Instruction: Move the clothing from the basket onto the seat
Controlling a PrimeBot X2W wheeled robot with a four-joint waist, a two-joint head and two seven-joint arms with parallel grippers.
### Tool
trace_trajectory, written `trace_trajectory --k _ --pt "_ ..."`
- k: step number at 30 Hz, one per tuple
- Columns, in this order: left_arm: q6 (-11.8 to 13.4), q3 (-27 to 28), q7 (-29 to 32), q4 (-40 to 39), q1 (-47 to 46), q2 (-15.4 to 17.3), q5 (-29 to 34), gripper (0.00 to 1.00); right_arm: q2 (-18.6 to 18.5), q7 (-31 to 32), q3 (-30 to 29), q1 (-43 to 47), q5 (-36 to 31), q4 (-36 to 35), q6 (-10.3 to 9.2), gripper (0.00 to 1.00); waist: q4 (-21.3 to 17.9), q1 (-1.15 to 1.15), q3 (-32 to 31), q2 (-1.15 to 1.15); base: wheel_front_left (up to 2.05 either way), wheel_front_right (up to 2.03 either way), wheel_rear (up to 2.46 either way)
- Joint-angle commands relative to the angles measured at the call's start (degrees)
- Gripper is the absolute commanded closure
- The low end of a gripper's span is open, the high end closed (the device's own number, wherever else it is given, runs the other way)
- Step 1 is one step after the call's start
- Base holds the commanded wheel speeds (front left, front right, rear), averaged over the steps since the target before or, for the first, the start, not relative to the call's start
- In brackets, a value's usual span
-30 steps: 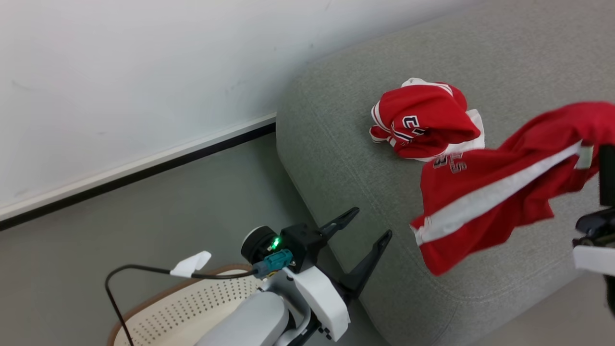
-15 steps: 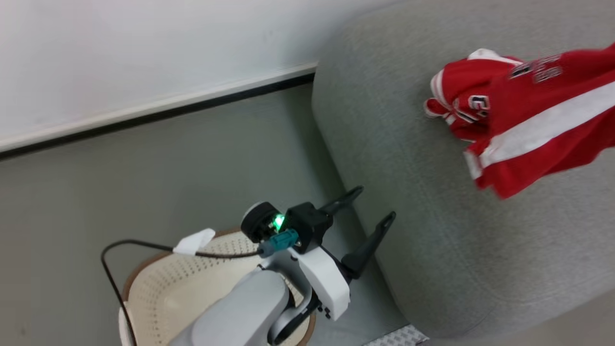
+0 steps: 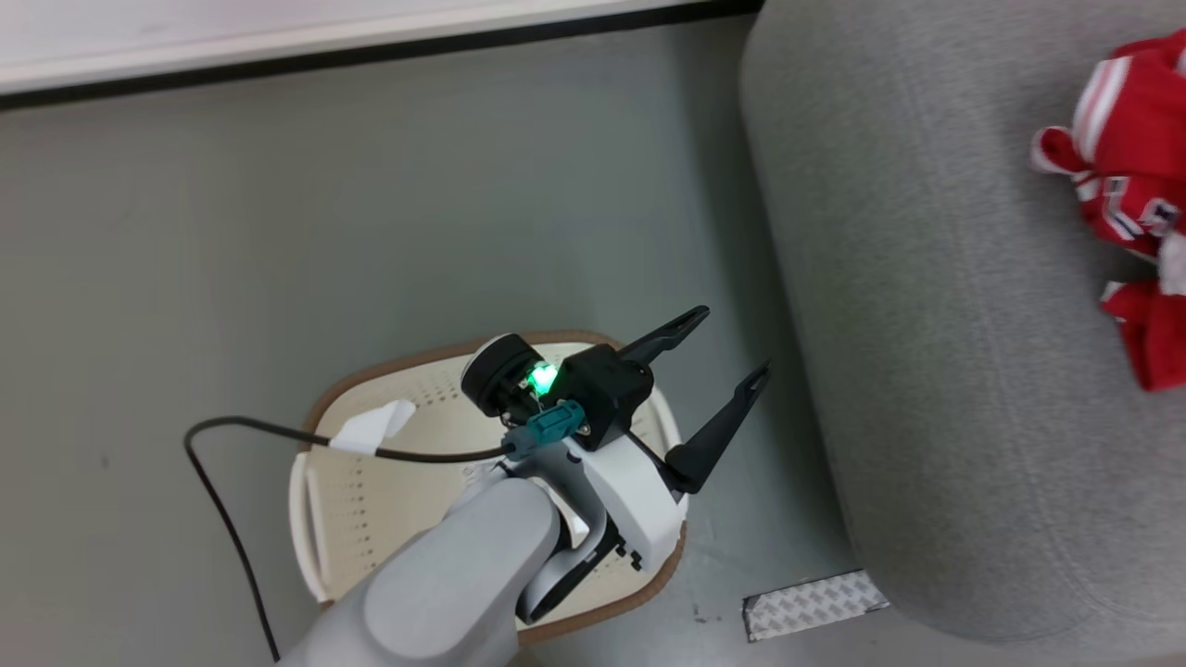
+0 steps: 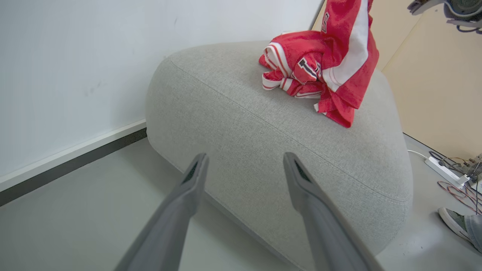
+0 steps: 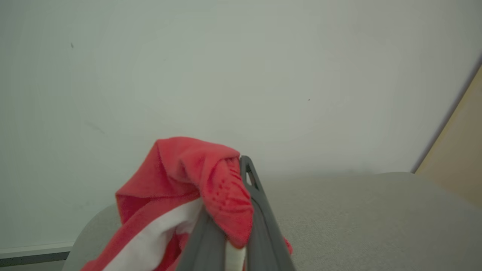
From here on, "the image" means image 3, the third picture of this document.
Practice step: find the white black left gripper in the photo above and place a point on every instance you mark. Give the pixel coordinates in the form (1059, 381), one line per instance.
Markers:
(607, 394)

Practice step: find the red white jersey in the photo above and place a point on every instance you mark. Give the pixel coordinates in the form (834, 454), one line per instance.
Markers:
(1135, 120)

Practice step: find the grey fabric sofa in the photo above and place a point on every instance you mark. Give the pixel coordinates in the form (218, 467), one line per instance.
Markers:
(945, 324)

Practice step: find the grey patterned floor tape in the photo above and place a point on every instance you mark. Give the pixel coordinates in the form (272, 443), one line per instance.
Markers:
(811, 604)

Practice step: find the white tape tag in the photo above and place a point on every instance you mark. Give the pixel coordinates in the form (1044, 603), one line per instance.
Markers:
(372, 428)

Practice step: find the white perforated laundry basket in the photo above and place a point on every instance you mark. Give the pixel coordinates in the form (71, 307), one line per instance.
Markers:
(371, 500)

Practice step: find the white and black baseboard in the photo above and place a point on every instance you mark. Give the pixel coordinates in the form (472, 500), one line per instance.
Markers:
(278, 42)

